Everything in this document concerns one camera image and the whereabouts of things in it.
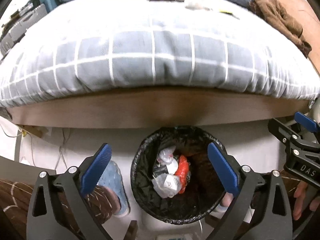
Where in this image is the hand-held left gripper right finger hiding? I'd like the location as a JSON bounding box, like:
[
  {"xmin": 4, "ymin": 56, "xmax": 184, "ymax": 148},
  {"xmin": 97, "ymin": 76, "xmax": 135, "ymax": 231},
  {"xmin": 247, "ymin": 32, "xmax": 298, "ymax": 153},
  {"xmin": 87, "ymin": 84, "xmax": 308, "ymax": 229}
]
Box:
[{"xmin": 207, "ymin": 142, "xmax": 293, "ymax": 240}]

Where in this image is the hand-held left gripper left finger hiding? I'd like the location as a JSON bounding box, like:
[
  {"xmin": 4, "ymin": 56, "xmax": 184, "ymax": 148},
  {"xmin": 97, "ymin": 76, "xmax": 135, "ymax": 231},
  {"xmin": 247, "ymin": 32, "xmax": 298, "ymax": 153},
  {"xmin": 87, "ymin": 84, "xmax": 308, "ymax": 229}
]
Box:
[{"xmin": 26, "ymin": 143, "xmax": 113, "ymax": 240}]

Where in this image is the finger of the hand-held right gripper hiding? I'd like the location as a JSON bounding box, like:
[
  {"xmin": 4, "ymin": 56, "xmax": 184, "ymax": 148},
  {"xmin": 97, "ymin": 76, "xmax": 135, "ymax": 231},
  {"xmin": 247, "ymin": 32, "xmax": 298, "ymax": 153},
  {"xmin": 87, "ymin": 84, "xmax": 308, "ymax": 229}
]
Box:
[
  {"xmin": 268, "ymin": 118, "xmax": 303, "ymax": 145},
  {"xmin": 294, "ymin": 111, "xmax": 320, "ymax": 143}
]

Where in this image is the red plastic wrapper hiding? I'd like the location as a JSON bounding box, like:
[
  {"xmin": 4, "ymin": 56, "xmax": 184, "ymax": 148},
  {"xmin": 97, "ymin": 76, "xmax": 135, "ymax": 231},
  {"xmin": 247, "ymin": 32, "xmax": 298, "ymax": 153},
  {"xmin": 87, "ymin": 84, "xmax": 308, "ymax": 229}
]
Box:
[{"xmin": 174, "ymin": 155, "xmax": 191, "ymax": 194}]

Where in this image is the white paper cup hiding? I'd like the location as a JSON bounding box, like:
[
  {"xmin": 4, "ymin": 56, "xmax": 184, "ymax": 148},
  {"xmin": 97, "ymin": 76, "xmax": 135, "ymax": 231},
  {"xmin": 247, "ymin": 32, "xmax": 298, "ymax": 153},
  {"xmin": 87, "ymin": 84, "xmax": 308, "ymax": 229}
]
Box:
[{"xmin": 165, "ymin": 160, "xmax": 179, "ymax": 175}]

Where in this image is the wastebasket with black liner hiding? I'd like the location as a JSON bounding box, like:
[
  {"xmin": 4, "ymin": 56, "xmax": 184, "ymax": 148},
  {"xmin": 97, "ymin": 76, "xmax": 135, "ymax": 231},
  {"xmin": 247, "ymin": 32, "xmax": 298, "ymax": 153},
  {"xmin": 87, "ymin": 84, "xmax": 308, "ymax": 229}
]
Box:
[{"xmin": 130, "ymin": 126, "xmax": 234, "ymax": 224}]

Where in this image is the clear bag with white box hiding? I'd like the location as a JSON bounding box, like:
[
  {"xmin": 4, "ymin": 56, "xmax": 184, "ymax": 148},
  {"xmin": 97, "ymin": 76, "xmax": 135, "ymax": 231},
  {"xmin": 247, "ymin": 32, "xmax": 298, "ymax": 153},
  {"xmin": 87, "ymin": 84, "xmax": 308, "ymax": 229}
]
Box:
[{"xmin": 152, "ymin": 174, "xmax": 182, "ymax": 198}]

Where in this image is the white plastic bag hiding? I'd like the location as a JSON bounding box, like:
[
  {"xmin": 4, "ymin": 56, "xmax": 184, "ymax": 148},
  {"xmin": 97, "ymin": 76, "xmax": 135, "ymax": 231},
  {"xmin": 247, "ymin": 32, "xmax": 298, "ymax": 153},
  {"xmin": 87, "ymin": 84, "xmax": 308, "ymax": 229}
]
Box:
[{"xmin": 157, "ymin": 148, "xmax": 175, "ymax": 164}]

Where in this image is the black wrapper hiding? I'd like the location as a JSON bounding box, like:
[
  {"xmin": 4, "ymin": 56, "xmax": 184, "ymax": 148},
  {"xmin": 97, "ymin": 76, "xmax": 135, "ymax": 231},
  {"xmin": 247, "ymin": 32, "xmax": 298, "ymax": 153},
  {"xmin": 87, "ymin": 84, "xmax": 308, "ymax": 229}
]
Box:
[{"xmin": 154, "ymin": 164, "xmax": 167, "ymax": 177}]

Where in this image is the yellow wrapper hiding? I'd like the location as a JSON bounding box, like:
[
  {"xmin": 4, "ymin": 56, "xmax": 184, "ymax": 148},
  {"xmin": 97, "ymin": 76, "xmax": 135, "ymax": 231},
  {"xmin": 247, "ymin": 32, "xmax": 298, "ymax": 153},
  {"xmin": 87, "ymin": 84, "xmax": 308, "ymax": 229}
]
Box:
[{"xmin": 219, "ymin": 9, "xmax": 240, "ymax": 20}]

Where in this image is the person's right hand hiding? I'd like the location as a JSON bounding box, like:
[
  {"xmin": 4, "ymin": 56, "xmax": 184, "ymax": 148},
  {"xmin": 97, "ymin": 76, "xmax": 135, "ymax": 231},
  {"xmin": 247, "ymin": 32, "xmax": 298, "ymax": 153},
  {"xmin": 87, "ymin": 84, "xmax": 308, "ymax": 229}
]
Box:
[{"xmin": 293, "ymin": 181, "xmax": 315, "ymax": 221}]

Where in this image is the fluffy blue slipper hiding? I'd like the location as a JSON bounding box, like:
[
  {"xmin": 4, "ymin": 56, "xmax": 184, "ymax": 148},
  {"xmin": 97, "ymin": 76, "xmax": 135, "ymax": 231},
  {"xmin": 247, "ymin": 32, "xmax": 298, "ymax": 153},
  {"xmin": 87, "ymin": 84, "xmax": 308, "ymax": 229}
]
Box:
[
  {"xmin": 215, "ymin": 197, "xmax": 234, "ymax": 214},
  {"xmin": 96, "ymin": 160, "xmax": 130, "ymax": 217}
]

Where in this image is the person's left leg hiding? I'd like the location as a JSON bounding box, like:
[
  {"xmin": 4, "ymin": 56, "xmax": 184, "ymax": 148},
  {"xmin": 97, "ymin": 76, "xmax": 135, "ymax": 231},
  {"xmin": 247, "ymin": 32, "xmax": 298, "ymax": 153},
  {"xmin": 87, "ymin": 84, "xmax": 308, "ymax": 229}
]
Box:
[{"xmin": 0, "ymin": 179, "xmax": 123, "ymax": 240}]

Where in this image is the brown cardboard piece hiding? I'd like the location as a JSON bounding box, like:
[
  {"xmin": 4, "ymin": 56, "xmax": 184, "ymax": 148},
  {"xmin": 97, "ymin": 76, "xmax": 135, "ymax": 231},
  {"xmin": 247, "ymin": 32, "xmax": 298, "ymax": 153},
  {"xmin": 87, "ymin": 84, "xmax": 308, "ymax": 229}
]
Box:
[{"xmin": 17, "ymin": 126, "xmax": 50, "ymax": 138}]

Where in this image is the bed with grey checked sheet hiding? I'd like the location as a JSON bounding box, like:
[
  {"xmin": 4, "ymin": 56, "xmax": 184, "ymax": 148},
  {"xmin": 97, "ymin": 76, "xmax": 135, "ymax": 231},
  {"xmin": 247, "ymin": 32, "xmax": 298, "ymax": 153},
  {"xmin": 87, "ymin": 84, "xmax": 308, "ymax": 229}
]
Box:
[{"xmin": 0, "ymin": 0, "xmax": 320, "ymax": 130}]

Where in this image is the brown fleece garment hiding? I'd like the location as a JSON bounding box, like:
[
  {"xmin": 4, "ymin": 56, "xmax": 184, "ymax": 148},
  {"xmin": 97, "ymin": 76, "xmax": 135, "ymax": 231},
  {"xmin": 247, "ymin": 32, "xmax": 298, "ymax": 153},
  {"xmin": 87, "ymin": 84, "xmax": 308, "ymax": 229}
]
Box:
[{"xmin": 250, "ymin": 0, "xmax": 313, "ymax": 58}]

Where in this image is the grey suitcase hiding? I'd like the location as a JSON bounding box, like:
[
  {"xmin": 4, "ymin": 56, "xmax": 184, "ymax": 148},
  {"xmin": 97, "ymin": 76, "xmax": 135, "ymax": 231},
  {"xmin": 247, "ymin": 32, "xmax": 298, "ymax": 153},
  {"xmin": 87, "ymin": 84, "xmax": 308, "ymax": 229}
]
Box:
[{"xmin": 0, "ymin": 4, "xmax": 48, "ymax": 55}]

